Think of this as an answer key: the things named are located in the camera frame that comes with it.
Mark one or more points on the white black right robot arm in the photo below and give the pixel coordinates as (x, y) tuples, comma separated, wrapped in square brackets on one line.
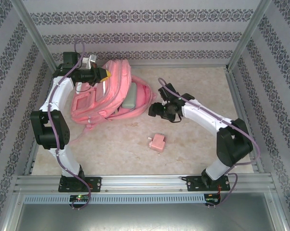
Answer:
[(234, 142)]

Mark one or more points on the pink backpack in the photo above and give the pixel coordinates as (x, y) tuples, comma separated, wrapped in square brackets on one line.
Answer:
[(111, 81)]

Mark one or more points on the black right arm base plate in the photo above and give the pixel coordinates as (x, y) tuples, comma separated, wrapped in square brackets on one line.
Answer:
[(192, 184)]

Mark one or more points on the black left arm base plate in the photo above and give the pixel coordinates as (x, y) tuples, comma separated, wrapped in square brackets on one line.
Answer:
[(95, 184)]

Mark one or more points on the grey metal sheet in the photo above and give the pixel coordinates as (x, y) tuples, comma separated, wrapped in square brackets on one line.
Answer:
[(145, 219)]

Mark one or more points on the pale green pencil case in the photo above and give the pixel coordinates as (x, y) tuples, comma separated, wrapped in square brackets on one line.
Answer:
[(130, 96)]

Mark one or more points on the pink pencil sharpener box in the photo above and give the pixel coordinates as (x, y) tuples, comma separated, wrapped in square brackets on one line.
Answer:
[(157, 143)]

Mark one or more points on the aluminium mounting rail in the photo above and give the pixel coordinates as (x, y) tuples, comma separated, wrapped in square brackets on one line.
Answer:
[(142, 183)]

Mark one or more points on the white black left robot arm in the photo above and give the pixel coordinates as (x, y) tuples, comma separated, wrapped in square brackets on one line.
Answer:
[(48, 130)]

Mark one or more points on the aluminium frame post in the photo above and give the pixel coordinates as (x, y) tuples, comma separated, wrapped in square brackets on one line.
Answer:
[(33, 31), (249, 31)]

